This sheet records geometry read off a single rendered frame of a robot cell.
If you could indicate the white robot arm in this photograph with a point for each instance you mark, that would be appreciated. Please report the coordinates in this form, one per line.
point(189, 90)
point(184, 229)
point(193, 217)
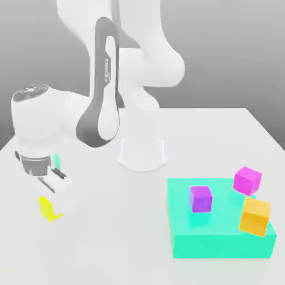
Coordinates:
point(133, 93)

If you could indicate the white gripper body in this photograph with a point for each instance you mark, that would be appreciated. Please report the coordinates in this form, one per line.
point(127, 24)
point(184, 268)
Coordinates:
point(63, 193)

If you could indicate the small orange cube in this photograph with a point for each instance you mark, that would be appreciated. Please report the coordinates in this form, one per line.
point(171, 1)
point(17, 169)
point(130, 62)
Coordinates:
point(255, 218)

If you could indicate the small magenta cube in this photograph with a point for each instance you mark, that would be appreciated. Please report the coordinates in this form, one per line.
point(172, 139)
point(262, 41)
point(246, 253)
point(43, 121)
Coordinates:
point(247, 181)

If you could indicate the small yellow cube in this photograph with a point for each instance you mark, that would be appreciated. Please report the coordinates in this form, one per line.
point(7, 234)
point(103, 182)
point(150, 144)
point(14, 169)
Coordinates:
point(45, 208)

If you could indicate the small teal cube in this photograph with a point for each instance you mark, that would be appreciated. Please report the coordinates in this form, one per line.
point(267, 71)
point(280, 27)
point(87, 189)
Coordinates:
point(57, 160)

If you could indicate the small purple cube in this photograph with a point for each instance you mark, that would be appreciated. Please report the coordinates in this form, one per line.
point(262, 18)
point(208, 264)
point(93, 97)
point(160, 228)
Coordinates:
point(201, 200)

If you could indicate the large teal box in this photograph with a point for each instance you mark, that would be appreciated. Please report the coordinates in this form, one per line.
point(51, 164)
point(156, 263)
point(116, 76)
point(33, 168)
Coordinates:
point(222, 245)

